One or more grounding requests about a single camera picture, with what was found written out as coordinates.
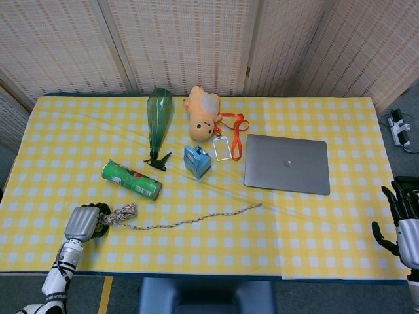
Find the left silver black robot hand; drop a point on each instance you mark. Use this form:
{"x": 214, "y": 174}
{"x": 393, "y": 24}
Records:
{"x": 82, "y": 222}

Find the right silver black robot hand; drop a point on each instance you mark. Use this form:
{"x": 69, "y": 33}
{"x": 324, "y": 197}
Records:
{"x": 409, "y": 242}

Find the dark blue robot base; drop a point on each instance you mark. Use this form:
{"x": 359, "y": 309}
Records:
{"x": 206, "y": 296}

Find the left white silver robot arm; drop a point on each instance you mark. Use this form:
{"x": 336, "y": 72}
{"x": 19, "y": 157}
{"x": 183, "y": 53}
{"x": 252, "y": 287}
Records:
{"x": 65, "y": 261}

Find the black floor box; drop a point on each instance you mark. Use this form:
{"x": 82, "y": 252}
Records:
{"x": 407, "y": 179}

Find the green chip can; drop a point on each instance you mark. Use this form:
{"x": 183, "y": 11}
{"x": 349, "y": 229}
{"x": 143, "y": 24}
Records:
{"x": 131, "y": 179}

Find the yellow floor tape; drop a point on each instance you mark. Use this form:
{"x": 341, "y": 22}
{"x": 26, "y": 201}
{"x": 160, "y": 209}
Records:
{"x": 105, "y": 296}

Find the white power strip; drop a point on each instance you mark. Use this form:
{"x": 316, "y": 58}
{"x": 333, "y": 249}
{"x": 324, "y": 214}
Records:
{"x": 398, "y": 129}

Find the small blue cardboard box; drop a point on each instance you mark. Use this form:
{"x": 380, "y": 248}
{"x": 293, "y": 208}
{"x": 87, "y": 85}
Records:
{"x": 196, "y": 163}

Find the green spray bottle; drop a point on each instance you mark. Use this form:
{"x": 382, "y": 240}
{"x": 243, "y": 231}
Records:
{"x": 159, "y": 114}

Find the grey laptop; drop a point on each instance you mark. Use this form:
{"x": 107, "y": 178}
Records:
{"x": 288, "y": 163}

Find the yellow checkered tablecloth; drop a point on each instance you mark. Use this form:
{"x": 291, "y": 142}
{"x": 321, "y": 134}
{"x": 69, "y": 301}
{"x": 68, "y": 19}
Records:
{"x": 229, "y": 242}

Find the clear badge holder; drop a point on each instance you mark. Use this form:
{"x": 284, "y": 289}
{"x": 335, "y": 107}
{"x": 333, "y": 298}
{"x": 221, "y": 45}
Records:
{"x": 222, "y": 148}

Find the orange plush toy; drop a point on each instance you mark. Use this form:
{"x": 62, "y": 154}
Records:
{"x": 203, "y": 111}

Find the bamboo folding screen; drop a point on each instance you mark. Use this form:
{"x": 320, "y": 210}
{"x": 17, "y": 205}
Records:
{"x": 183, "y": 42}

